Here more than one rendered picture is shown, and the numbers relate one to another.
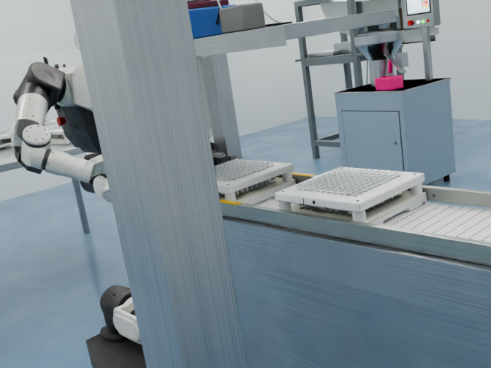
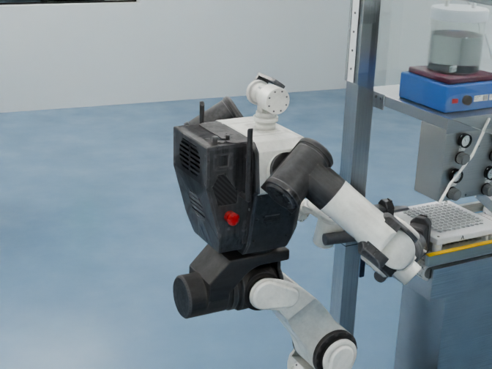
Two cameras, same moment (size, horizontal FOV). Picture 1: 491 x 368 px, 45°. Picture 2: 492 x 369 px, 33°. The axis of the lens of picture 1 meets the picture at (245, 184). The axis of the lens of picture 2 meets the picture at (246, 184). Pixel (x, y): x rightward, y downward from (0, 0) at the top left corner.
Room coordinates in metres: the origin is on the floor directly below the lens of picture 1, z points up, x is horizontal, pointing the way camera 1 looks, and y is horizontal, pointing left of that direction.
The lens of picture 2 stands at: (1.73, 2.43, 1.82)
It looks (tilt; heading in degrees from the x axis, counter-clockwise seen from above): 20 degrees down; 282
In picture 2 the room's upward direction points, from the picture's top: 2 degrees clockwise
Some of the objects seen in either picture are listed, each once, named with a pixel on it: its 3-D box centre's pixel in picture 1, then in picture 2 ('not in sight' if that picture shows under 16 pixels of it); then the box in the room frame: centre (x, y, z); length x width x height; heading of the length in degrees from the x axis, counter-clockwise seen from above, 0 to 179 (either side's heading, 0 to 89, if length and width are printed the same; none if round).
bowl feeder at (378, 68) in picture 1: (387, 58); not in sight; (4.46, -1.18, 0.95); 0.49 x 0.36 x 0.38; 36
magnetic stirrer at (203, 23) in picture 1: (185, 23); not in sight; (1.65, 0.09, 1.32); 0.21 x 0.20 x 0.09; 130
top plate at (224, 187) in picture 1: (232, 174); (442, 220); (1.64, 0.03, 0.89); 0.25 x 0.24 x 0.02; 130
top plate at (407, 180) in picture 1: (348, 187); not in sight; (1.33, -0.23, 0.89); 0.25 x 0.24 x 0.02; 131
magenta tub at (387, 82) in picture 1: (389, 82); not in sight; (4.16, -1.09, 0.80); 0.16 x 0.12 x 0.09; 36
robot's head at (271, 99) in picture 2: not in sight; (267, 101); (2.11, 0.44, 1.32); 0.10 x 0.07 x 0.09; 130
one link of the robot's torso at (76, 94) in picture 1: (97, 101); (242, 180); (2.16, 0.47, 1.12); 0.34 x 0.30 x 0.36; 130
